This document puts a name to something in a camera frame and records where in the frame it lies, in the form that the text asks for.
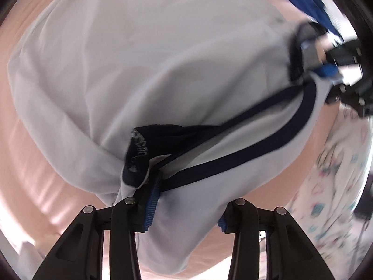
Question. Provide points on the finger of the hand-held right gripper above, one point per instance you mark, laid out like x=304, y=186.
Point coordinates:
x=326, y=71

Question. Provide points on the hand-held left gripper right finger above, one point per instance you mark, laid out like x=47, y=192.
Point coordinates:
x=243, y=218

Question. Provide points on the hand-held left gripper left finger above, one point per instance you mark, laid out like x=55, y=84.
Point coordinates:
x=150, y=210

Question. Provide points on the white shirt navy trim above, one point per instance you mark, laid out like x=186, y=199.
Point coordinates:
x=145, y=73

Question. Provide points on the navy shorts white stripes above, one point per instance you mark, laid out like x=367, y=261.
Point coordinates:
x=309, y=3

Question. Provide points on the person's printed pajama pants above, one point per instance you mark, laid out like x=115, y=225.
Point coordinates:
x=332, y=180

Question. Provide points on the pink bed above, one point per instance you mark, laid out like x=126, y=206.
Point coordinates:
x=32, y=180

